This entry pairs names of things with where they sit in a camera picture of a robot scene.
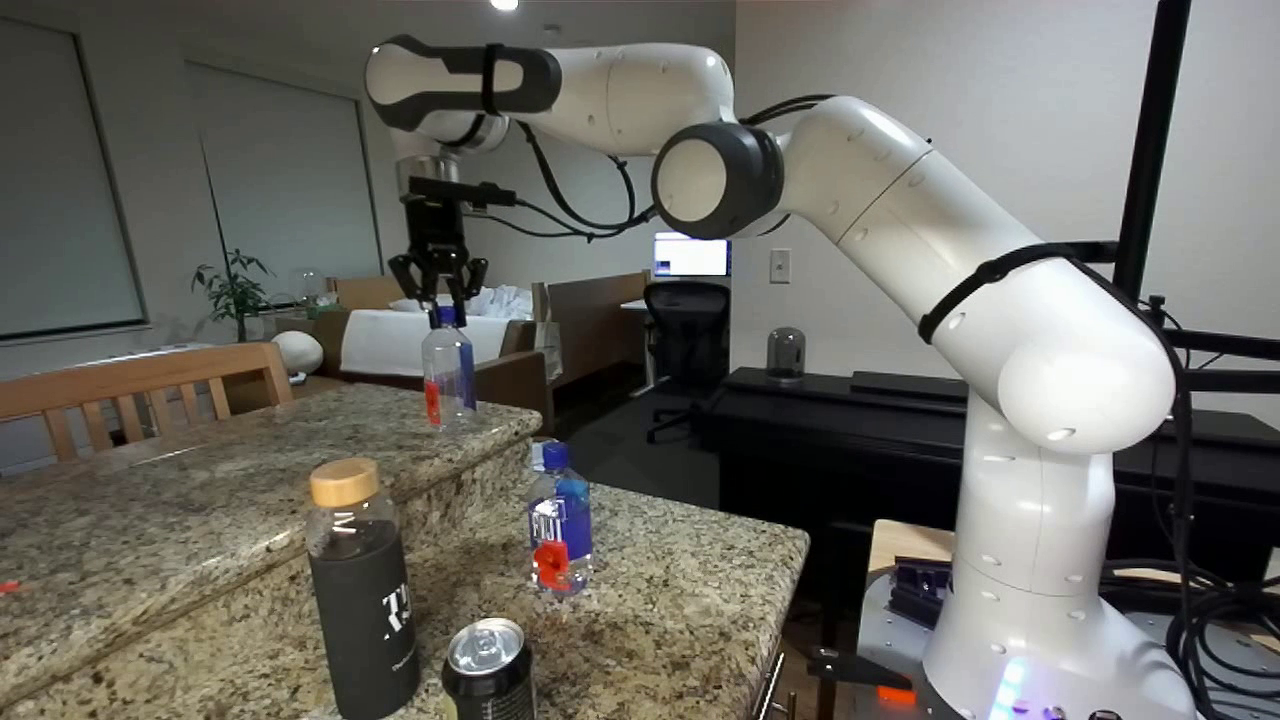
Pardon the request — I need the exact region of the bed with white sheets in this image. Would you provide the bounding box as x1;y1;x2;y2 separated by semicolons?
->
314;270;647;425

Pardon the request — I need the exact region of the left wooden chair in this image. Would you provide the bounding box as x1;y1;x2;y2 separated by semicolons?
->
0;342;294;461

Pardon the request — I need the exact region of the black vertical pole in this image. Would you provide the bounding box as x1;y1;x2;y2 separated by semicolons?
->
1112;0;1193;301

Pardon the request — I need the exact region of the black bottle gold cap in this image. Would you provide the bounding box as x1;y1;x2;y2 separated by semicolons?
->
304;455;421;720

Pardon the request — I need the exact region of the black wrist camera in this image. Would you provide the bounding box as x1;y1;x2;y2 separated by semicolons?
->
399;177;520;208

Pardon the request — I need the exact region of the water bottle blue cap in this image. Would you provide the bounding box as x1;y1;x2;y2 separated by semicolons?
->
421;301;481;436
523;439;591;600

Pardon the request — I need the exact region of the black soda can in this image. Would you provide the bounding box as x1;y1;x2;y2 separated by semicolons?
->
440;617;535;720

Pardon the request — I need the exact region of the green potted plant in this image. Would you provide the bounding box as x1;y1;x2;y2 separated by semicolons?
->
192;249;269;335

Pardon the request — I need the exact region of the black office chair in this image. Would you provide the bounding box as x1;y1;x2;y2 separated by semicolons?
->
644;281;732;443

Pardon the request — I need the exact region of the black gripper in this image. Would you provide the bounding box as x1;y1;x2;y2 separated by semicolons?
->
390;200;488;313

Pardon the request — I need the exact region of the black piano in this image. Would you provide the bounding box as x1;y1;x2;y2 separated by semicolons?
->
695;368;1280;592

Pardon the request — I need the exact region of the computer monitor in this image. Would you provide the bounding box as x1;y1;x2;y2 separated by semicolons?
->
652;232;732;281

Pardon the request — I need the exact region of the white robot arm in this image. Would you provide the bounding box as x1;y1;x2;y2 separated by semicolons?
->
363;36;1199;720

